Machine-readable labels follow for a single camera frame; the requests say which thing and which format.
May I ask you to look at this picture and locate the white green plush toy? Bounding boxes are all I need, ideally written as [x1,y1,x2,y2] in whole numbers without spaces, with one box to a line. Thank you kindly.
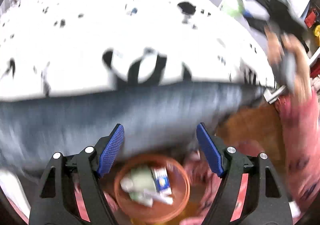
[120,166,157,208]

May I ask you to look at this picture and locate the blue white carton box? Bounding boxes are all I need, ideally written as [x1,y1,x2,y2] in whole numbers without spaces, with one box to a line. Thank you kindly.
[151,167,172,196]

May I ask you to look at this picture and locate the green roll-on bottle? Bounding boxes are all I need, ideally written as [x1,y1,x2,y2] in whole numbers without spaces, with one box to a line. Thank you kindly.
[219,0,269,20]

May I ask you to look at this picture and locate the right forearm pink sleeve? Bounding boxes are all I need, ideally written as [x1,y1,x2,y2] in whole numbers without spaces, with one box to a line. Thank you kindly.
[276,89,319,212]

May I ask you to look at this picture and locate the orange trash bin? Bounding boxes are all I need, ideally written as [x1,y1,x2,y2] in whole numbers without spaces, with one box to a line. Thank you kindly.
[114,154,190,224]

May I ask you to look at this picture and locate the person's right hand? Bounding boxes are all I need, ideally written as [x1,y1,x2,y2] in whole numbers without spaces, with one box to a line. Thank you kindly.
[265,27,312,107]

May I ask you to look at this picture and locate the white black logo blanket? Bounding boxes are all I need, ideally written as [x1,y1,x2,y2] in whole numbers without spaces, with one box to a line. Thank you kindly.
[1,0,275,172]

